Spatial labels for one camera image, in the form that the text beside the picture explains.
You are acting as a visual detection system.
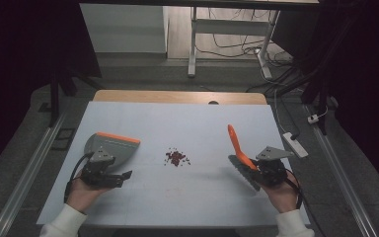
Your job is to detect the pile of red beans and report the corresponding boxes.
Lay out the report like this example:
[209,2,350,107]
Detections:
[164,147,192,168]

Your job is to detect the wooden table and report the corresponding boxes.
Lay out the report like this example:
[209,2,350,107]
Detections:
[93,89,267,106]

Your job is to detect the pale blue table mat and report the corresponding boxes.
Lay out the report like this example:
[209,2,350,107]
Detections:
[37,101,311,229]

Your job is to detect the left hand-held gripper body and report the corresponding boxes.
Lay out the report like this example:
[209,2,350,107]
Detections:
[80,146,125,190]

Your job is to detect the white desk frame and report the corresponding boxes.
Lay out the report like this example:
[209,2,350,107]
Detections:
[187,6,281,80]

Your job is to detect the hand-held gripper black cable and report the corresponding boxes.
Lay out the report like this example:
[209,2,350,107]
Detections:
[63,152,94,203]
[284,168,305,210]

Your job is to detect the person's left hand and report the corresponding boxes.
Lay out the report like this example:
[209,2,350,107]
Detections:
[66,179,113,213]

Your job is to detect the tangle of black floor cables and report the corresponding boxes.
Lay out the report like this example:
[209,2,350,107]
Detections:
[195,8,299,68]

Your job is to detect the grey dustpan with orange edge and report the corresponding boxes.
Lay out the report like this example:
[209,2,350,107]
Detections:
[84,131,141,168]

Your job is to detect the person's right hand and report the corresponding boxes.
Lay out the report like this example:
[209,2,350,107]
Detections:
[260,171,300,214]

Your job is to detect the metal floor rail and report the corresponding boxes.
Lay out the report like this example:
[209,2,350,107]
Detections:
[304,104,379,237]
[0,110,69,237]

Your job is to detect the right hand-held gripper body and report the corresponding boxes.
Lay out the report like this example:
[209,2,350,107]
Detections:
[254,146,295,188]

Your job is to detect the right hand-held gripper black cable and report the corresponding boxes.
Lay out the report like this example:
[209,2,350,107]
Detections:
[284,168,305,210]

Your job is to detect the left hand-held gripper black cable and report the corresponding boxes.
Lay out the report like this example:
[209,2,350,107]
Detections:
[63,152,94,203]

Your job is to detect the white power strip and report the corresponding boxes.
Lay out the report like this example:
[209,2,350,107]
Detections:
[282,131,310,159]

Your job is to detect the black metal stand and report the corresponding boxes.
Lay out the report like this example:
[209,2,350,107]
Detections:
[38,70,97,128]
[300,58,335,136]

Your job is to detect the white power strip cable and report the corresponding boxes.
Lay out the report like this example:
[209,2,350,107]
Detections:
[273,88,289,134]

